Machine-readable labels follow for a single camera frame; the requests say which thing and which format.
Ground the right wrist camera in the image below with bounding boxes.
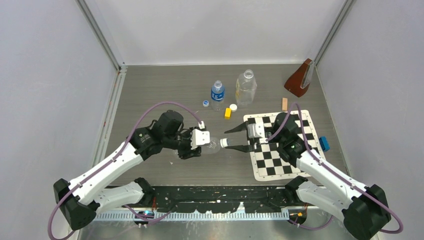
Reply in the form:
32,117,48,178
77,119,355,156
247,123,266,139

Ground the blue brick toy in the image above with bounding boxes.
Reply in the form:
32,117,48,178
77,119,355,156
319,136,331,152

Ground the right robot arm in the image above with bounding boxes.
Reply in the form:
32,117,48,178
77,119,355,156
220,110,391,240

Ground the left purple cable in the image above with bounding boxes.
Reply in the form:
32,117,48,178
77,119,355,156
47,101,206,240

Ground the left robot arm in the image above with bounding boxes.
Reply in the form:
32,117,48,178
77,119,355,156
53,110,211,231

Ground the checkerboard mat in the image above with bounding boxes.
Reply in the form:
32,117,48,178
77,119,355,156
243,109,325,182

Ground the clear plastic bottle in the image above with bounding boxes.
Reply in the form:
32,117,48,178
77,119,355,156
172,137,230,157

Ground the aluminium front rail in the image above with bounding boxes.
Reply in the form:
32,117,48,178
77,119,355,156
94,209,290,222

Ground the brown wooden metronome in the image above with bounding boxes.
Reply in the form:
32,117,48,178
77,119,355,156
284,58,315,98

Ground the small wooden block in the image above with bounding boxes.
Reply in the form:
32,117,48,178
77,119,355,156
281,97,289,112

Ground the yellow block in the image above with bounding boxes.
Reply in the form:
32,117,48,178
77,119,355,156
224,107,232,120

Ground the blue label water bottle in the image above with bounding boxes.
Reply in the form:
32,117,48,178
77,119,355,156
210,80,225,111

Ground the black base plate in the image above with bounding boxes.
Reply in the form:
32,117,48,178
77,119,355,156
128,185,306,214

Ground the fruit label plastic bottle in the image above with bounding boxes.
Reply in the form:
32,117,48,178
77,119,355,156
235,69,257,106

